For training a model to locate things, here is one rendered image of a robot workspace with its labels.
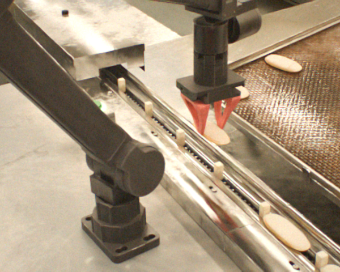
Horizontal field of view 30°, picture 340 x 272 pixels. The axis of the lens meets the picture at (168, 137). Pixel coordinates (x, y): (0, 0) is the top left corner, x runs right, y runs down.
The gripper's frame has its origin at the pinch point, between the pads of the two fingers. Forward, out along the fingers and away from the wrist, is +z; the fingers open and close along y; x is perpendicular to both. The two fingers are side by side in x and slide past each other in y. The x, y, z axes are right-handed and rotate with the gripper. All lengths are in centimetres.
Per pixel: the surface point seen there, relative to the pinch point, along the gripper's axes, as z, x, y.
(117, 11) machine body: 11, -99, -25
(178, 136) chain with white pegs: 7.1, -10.8, 0.6
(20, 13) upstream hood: 3, -88, 9
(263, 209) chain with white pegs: 6.7, 17.4, 0.6
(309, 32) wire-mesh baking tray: -1.5, -24.4, -41.2
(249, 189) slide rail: 8.1, 9.8, -1.9
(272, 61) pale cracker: 0.4, -18.8, -26.9
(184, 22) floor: 93, -280, -149
